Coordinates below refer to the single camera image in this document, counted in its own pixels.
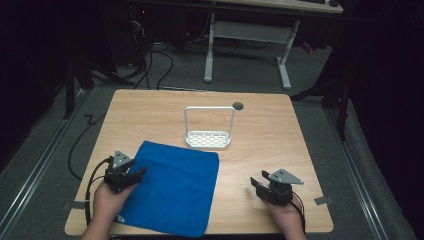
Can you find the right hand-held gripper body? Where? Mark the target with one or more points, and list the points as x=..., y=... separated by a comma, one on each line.
x=278, y=191

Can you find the dark round table grommet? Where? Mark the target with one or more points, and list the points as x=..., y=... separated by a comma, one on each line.
x=238, y=106

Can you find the grey tape strip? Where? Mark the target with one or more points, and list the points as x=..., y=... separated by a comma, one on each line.
x=77, y=204
x=323, y=200

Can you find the blue cloth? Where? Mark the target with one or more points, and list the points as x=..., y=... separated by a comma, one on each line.
x=173, y=190

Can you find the black computer mouse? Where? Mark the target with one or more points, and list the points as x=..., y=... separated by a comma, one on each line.
x=334, y=3

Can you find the black metal stand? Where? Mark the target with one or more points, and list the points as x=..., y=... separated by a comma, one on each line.
x=333, y=96
x=78, y=80

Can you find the person's left hand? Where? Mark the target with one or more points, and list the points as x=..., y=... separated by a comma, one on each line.
x=108, y=203

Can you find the person's right hand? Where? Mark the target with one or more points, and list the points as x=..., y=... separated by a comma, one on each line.
x=285, y=216

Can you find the metal floor rail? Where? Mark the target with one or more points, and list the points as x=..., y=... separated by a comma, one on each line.
x=40, y=156
x=358, y=180

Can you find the white frame wooden desk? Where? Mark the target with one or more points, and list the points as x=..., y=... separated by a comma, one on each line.
x=253, y=31

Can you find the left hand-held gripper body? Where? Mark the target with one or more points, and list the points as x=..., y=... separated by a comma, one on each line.
x=116, y=176

